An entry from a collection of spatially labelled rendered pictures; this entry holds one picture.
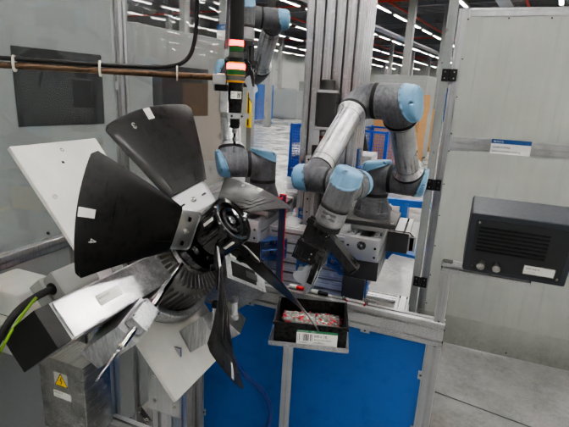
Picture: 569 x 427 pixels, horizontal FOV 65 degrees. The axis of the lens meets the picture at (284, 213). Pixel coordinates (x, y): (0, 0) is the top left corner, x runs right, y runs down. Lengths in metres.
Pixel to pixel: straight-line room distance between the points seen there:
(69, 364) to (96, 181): 0.56
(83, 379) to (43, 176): 0.50
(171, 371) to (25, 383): 0.77
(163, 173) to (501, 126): 2.07
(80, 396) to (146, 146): 0.64
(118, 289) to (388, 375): 0.97
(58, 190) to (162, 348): 0.45
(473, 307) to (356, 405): 1.50
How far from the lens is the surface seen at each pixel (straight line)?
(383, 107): 1.46
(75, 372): 1.28
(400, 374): 1.60
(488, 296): 3.00
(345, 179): 1.09
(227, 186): 1.34
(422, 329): 1.49
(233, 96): 1.09
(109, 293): 0.95
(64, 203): 1.17
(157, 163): 1.11
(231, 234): 1.00
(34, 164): 1.20
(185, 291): 1.10
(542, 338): 3.13
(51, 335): 0.86
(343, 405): 1.72
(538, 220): 1.32
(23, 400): 1.82
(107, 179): 0.88
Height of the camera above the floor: 1.52
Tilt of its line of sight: 15 degrees down
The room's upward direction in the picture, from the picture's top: 3 degrees clockwise
